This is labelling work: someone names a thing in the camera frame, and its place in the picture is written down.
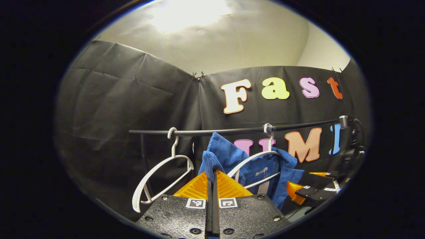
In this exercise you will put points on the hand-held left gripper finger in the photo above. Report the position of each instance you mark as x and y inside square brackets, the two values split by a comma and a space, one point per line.
[210, 215]
[215, 215]

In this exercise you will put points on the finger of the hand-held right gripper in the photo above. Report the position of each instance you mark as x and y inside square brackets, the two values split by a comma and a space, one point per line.
[322, 179]
[315, 193]

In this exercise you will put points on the ceiling light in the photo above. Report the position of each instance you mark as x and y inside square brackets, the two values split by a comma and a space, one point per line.
[189, 13]

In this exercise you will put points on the white hanger with taped hook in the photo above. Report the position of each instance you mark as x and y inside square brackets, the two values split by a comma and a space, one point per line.
[268, 128]

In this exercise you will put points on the black clothes rack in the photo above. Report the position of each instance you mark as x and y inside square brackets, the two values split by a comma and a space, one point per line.
[215, 131]

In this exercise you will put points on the white plastic hanger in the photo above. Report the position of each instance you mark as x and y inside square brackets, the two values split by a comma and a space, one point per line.
[173, 147]

